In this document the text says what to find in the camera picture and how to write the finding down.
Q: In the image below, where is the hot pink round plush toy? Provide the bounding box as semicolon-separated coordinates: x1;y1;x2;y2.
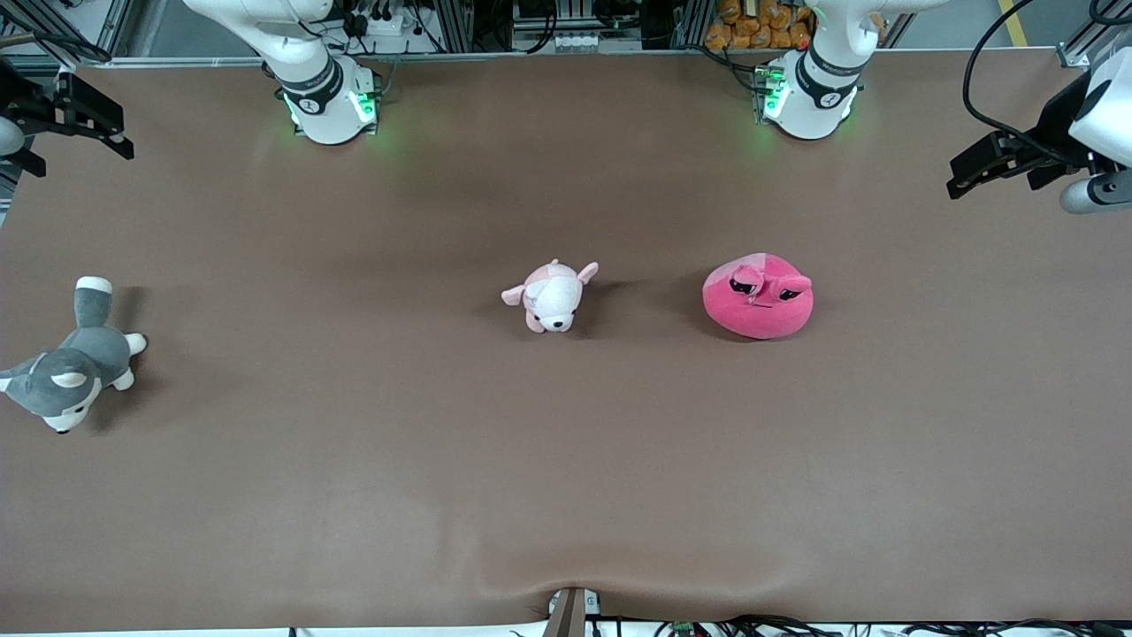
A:
703;252;815;341

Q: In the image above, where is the grey white husky plush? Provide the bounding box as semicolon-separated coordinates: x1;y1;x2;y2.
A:
0;276;148;434

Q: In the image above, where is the orange plush pile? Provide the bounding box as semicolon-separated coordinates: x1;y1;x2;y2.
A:
705;0;816;50

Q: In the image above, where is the white power strip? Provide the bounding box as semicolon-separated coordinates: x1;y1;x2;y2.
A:
340;7;409;39

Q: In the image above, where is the light pink white plush dog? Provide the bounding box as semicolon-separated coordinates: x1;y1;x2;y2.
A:
501;259;600;334

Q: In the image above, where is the brown table mat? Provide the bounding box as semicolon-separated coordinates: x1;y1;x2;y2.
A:
0;49;1132;633

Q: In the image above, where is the silver table edge rail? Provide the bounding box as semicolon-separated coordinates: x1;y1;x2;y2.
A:
84;48;766;70

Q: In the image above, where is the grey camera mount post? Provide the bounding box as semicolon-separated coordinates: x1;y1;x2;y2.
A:
541;586;604;637

